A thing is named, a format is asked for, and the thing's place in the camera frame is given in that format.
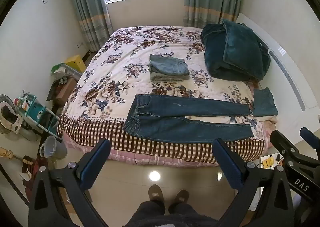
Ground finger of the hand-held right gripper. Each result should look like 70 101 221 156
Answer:
299 127 320 146
270 130 316 167

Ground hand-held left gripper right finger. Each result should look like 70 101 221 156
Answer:
212 138 294 227

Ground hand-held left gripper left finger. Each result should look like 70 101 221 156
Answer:
28 138 112 227

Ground dark blue jeans pants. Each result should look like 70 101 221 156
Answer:
122 94 254 142

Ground folded grey pants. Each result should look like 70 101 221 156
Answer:
149 68 189 83

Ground grey plastic bucket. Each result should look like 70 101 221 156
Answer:
39 135 68 160

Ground small folded dark jeans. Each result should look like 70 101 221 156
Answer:
253 87 279 117

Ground person's right slipper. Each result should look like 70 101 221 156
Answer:
168 189 190 212

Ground person's slipper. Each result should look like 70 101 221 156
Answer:
148 184 166 203
168 189 190 212

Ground bed with pink checked sheet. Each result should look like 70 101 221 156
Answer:
61 133 273 168

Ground red cloth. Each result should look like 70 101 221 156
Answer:
21 156 48 189

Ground white headboard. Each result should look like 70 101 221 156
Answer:
235 13 320 146

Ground person's left slipper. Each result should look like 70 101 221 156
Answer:
148 184 166 203

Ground teal storage rack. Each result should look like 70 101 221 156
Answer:
14 94 63 141

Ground brown cardboard box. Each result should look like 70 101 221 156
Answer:
54 77 78 107

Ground person's dark trousers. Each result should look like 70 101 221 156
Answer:
126 199 227 227

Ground white floor fan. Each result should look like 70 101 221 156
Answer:
0 94 38 143

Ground floral bed blanket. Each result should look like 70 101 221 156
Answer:
57 26 273 165

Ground yellow box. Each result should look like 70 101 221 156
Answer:
65 55 87 73

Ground teal plush quilt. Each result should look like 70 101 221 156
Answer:
200 19 271 82

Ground folded light blue jeans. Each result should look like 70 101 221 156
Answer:
149 54 190 76

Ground mop with wooden handle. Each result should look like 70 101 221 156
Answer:
0 146 34 165

